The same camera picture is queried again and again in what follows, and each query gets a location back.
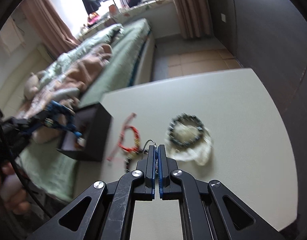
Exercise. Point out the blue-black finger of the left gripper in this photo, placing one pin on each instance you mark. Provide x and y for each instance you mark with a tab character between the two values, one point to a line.
55	116

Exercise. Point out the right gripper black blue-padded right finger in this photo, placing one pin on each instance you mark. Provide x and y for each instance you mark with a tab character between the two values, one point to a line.
209	210

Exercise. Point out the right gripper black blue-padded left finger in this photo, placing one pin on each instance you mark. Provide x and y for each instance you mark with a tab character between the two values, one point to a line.
103	211

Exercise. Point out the thin silver bangle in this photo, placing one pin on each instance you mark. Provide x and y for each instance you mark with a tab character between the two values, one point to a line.
148	143

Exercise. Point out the black jewelry box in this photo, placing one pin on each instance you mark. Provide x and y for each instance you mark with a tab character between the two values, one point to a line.
93	122

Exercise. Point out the person's left hand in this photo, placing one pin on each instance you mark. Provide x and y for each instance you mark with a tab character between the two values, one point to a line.
12	195

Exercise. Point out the pink fleece blanket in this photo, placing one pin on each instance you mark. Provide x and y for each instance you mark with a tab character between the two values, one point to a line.
66	87

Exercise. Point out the beige plush toy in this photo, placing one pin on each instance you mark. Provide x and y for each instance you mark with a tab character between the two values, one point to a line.
31	86

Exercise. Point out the bed with green sheet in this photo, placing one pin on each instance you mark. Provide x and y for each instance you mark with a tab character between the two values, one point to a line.
50	170

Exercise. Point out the white organza pouch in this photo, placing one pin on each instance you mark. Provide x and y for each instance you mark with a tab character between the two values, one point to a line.
200	152

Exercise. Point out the pink curtain left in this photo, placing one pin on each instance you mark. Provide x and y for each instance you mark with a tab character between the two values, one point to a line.
54	33

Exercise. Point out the pink curtain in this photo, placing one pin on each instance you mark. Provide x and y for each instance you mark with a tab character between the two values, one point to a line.
194	18
54	33

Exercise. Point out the light green quilt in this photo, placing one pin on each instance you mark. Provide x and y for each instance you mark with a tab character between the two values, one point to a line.
63	62

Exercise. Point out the orange cup on sill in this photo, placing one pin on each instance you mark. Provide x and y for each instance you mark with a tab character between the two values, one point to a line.
113	10

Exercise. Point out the flattened cardboard on floor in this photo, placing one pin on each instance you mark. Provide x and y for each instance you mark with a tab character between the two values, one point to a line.
199	62

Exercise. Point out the floral window seat cushion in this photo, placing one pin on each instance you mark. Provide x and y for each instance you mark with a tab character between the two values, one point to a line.
160	14

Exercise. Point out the pink curtain right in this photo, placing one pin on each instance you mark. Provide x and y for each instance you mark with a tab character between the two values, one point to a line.
194	18

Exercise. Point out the pink towel on wall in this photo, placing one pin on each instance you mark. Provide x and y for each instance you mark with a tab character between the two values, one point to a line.
11	37

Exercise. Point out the white wall socket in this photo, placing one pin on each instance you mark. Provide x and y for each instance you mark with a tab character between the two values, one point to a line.
223	18

